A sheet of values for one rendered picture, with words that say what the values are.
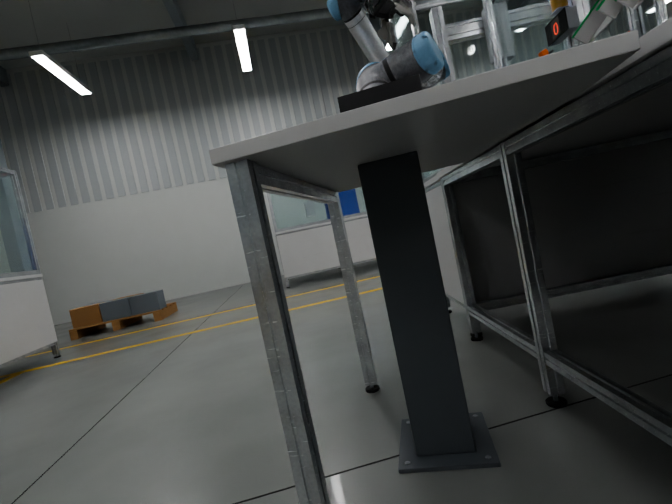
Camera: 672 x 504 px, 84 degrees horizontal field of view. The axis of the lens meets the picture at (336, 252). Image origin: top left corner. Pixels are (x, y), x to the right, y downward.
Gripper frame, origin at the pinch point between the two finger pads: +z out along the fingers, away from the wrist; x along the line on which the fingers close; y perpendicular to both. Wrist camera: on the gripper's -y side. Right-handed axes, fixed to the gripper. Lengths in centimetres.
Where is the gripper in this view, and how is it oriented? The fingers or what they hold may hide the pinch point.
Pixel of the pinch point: (404, 35)
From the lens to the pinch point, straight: 130.4
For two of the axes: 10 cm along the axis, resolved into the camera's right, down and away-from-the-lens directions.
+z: 3.5, 9.2, -1.6
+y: -7.9, 2.0, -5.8
